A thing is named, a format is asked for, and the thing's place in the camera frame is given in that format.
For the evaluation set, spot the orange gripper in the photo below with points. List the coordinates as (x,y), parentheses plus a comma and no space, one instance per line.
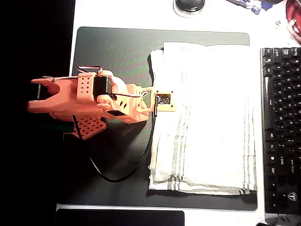
(142,110)

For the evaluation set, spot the white striped towel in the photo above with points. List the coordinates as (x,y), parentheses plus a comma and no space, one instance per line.
(211,117)

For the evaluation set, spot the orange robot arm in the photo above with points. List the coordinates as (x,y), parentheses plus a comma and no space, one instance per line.
(67,94)

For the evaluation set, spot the black desk mat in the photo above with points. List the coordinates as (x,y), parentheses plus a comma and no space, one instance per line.
(113,51)

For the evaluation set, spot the grey round object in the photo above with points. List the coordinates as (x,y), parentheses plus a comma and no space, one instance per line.
(189,4)

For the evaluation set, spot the black flat pad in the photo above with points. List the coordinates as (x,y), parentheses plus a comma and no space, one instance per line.
(120,218)

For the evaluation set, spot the purple and white object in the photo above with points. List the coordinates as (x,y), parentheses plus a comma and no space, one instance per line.
(237,2)

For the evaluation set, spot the black computer keyboard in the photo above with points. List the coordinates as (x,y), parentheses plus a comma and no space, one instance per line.
(284,131)

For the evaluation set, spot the blue plastic part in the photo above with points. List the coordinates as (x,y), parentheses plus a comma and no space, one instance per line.
(256,9)

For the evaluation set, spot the small metal clip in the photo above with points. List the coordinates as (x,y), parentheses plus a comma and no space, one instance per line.
(278,22)

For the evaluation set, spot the dark blue object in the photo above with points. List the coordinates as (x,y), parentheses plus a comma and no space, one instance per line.
(270,4)

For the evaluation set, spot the red bowl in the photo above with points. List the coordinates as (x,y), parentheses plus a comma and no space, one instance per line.
(294,16)

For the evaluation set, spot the orange gripper camera module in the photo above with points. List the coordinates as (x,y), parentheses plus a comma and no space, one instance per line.
(170,104)

